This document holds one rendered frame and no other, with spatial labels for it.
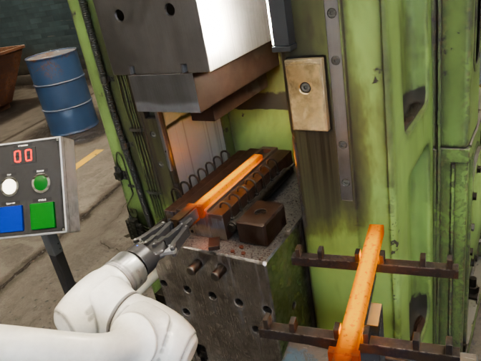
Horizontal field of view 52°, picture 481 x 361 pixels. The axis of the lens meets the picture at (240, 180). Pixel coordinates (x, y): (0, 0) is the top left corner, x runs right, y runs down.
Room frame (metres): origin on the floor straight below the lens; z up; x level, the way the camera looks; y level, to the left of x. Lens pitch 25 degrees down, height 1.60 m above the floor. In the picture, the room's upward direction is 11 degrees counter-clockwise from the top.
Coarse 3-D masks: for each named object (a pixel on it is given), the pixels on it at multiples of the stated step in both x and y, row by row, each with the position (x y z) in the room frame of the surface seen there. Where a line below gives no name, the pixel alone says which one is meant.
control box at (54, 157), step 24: (0, 144) 1.41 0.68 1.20; (24, 144) 1.39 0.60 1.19; (48, 144) 1.37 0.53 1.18; (72, 144) 1.43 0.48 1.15; (0, 168) 1.37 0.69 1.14; (24, 168) 1.36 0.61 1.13; (48, 168) 1.34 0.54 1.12; (72, 168) 1.38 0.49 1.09; (0, 192) 1.34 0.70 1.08; (24, 192) 1.32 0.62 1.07; (48, 192) 1.31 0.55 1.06; (72, 192) 1.34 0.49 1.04; (24, 216) 1.29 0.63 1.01; (72, 216) 1.29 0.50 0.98
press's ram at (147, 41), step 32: (96, 0) 1.25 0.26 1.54; (128, 0) 1.19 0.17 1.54; (160, 0) 1.14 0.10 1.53; (192, 0) 1.09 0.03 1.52; (224, 0) 1.17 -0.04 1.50; (256, 0) 1.29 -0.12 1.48; (128, 32) 1.20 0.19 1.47; (160, 32) 1.15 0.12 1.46; (192, 32) 1.10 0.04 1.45; (224, 32) 1.15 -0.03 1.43; (256, 32) 1.27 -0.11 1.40; (128, 64) 1.22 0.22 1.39; (160, 64) 1.16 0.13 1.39; (192, 64) 1.11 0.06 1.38; (224, 64) 1.14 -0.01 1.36
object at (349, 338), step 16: (368, 240) 0.82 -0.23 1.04; (368, 256) 0.77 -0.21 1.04; (368, 272) 0.72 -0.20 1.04; (352, 288) 0.68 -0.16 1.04; (368, 288) 0.68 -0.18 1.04; (352, 304) 0.64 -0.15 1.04; (368, 304) 0.66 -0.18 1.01; (352, 320) 0.61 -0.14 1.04; (352, 336) 0.57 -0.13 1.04; (336, 352) 0.54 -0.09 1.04; (352, 352) 0.54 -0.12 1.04
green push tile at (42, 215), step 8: (32, 208) 1.29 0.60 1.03; (40, 208) 1.28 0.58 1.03; (48, 208) 1.28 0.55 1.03; (32, 216) 1.28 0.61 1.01; (40, 216) 1.27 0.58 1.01; (48, 216) 1.27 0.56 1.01; (32, 224) 1.27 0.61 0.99; (40, 224) 1.26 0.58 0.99; (48, 224) 1.26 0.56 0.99; (56, 224) 1.26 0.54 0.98
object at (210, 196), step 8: (248, 160) 1.40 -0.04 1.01; (256, 160) 1.39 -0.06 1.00; (240, 168) 1.35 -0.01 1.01; (248, 168) 1.35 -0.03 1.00; (232, 176) 1.30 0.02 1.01; (240, 176) 1.31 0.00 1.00; (224, 184) 1.25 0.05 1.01; (232, 184) 1.27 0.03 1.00; (208, 192) 1.22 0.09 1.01; (216, 192) 1.21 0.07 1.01; (200, 200) 1.18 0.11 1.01; (208, 200) 1.17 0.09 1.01; (184, 208) 1.13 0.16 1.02; (192, 208) 1.12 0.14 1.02; (200, 208) 1.13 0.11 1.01; (176, 216) 1.09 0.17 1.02; (184, 216) 1.09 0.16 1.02; (200, 216) 1.13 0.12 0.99; (176, 224) 1.07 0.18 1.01; (192, 224) 1.11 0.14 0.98
